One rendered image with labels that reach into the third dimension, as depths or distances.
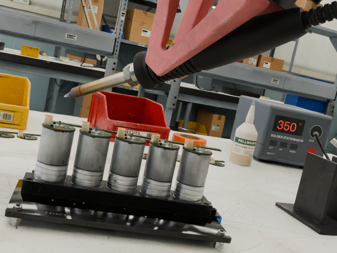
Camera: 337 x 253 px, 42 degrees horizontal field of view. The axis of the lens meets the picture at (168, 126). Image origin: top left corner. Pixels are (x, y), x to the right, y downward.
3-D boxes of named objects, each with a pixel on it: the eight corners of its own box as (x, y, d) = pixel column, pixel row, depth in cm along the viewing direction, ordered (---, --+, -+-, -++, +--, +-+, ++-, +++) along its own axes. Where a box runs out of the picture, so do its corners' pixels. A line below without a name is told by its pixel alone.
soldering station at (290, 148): (320, 173, 74) (335, 117, 72) (256, 162, 72) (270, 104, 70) (282, 152, 89) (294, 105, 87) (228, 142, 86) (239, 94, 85)
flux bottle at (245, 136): (234, 164, 66) (250, 99, 64) (224, 158, 69) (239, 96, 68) (254, 167, 67) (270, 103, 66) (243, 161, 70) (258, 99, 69)
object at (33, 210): (202, 216, 40) (205, 204, 39) (229, 252, 33) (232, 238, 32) (16, 191, 36) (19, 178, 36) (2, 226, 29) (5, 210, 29)
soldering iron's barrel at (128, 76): (67, 103, 31) (139, 82, 28) (64, 82, 32) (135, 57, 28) (81, 104, 33) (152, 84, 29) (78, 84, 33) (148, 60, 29)
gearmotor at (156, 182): (169, 210, 36) (183, 148, 35) (140, 206, 35) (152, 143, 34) (164, 200, 38) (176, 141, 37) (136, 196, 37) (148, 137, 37)
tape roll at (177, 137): (164, 138, 76) (165, 131, 76) (186, 139, 80) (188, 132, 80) (190, 148, 72) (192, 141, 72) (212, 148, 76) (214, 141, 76)
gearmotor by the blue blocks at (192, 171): (202, 214, 36) (216, 154, 35) (173, 210, 36) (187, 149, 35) (194, 204, 39) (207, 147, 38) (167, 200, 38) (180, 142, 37)
